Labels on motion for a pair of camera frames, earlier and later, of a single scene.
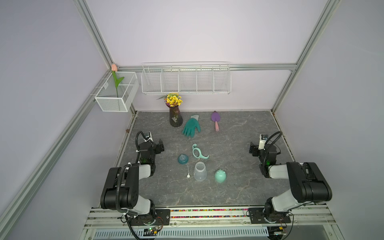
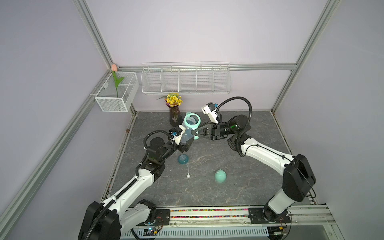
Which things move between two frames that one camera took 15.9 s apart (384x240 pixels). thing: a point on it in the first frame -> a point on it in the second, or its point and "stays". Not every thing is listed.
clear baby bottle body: [200, 173] -> [187, 134]
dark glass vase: [175, 117] stays
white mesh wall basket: [119, 92] stays
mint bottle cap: [220, 176] stays
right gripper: [254, 148] -> [214, 129]
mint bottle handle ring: [197, 152] -> [194, 127]
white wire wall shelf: [186, 77] stays
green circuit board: [149, 232] stays
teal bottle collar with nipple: [183, 159] stays
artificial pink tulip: [114, 69] stays
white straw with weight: [188, 175] stays
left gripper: [158, 149] -> [185, 147]
